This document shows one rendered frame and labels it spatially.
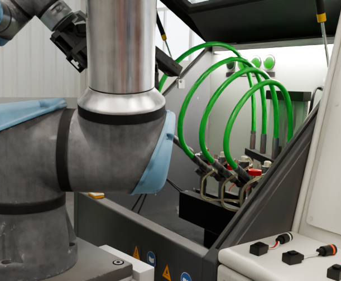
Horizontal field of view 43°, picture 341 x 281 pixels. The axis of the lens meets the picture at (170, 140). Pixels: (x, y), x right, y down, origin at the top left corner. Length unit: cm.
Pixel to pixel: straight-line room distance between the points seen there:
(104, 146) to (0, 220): 17
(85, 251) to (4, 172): 19
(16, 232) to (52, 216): 5
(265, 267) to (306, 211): 24
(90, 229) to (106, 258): 70
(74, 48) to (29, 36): 716
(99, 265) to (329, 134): 59
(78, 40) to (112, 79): 59
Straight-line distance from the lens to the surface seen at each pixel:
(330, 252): 89
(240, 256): 84
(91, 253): 68
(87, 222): 137
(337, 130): 98
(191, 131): 162
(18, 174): 58
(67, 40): 110
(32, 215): 59
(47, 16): 111
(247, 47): 149
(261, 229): 95
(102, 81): 53
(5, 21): 105
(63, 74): 853
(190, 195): 125
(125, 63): 52
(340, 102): 100
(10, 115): 57
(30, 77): 818
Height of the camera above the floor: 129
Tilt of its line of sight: 7 degrees down
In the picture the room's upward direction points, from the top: 2 degrees clockwise
